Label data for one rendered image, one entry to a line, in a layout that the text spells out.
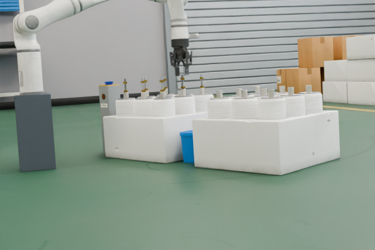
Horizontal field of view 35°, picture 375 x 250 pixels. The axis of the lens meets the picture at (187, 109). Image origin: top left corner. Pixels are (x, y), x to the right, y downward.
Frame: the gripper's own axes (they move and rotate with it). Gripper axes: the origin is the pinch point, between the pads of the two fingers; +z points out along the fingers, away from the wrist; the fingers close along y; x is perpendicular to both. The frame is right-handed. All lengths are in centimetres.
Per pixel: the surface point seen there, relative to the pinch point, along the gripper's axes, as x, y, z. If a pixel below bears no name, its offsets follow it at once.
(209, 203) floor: -47, 79, 36
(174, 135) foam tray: -12.0, 10.1, 24.9
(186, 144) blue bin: -10.5, 16.3, 28.0
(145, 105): -15.5, -5.3, 12.6
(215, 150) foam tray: -12.8, 37.9, 28.6
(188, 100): -0.3, 4.8, 11.5
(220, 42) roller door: 337, -400, -36
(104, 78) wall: 198, -459, 3
